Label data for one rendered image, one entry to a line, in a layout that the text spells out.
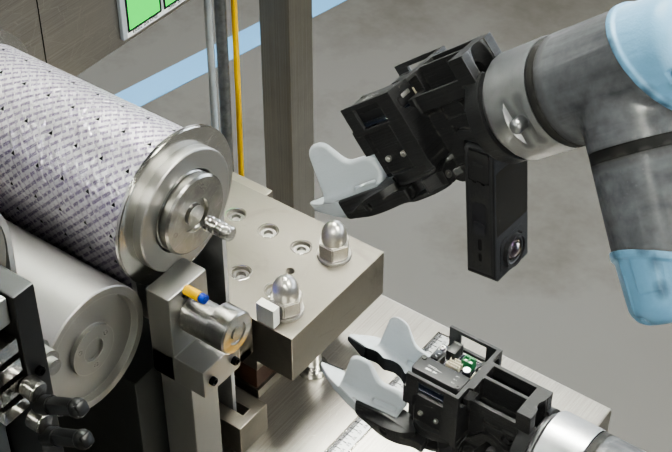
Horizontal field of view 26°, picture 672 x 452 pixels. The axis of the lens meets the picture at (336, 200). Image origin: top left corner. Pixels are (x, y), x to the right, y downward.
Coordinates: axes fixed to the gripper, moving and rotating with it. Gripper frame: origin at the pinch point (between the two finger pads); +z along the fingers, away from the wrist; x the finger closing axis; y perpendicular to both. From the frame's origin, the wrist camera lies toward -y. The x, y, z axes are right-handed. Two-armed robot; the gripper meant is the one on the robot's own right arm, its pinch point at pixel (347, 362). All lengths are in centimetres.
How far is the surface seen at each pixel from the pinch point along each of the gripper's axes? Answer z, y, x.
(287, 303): 11.6, -3.7, -5.9
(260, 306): 13.4, -3.6, -3.9
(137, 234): 12.9, 17.2, 11.8
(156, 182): 12.8, 21.1, 9.1
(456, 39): 105, -109, -192
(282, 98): 64, -39, -71
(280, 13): 64, -23, -71
